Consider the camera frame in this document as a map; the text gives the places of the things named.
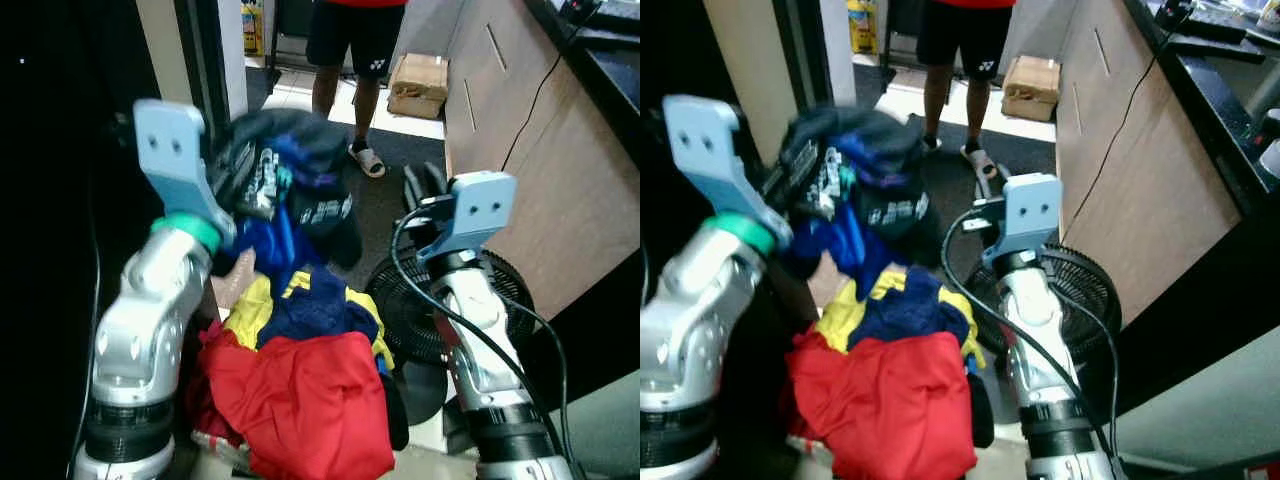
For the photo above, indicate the royal blue garment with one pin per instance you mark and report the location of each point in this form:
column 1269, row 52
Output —
column 270, row 245
column 850, row 245

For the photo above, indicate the black floor fan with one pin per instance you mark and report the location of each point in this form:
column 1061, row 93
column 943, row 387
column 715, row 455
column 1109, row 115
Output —
column 400, row 300
column 1085, row 290

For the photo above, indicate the dark navy printed jersey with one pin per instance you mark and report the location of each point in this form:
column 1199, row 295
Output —
column 315, row 160
column 880, row 155

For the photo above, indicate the black counter top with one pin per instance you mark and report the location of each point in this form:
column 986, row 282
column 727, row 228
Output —
column 610, row 60
column 1215, row 110

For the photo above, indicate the brown wooden cabinet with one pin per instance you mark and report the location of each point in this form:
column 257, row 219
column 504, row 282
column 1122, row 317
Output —
column 560, row 180
column 1140, row 170

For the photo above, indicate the yellow and navy garment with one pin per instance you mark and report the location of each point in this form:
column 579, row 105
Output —
column 320, row 305
column 910, row 305

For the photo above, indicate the brown cardboard box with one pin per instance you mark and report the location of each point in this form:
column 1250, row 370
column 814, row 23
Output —
column 1032, row 88
column 420, row 85

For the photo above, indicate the light blue right wrist camera mount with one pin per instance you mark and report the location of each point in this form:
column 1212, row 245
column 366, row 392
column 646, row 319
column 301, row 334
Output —
column 480, row 210
column 1030, row 210

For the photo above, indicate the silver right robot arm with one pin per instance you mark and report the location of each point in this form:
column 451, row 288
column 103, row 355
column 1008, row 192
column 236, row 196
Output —
column 1045, row 350
column 485, row 350

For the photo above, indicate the dark door frame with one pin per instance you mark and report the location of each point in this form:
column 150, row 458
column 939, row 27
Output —
column 205, row 50
column 808, row 55

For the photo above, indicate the person in black shorts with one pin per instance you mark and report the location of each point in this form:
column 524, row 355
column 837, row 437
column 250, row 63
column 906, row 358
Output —
column 350, row 40
column 960, row 40

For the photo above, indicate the black device on counter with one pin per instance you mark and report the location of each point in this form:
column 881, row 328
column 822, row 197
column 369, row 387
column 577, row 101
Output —
column 590, row 10
column 1200, row 18

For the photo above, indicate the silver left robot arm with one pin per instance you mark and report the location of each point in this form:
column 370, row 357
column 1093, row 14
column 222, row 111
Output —
column 690, row 330
column 140, row 330

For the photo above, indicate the yellow bottle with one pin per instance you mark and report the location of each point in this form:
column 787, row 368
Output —
column 860, row 25
column 252, row 25

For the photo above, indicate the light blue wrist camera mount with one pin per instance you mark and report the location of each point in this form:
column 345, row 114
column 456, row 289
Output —
column 1030, row 210
column 480, row 210
column 172, row 150
column 705, row 150

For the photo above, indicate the red garment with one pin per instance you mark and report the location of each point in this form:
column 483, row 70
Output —
column 300, row 400
column 885, row 405

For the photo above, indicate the pink cloth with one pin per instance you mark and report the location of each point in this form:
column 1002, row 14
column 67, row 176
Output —
column 826, row 282
column 232, row 285

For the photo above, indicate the light blue left wrist camera mount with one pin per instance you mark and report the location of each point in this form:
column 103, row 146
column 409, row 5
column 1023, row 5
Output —
column 705, row 150
column 172, row 150

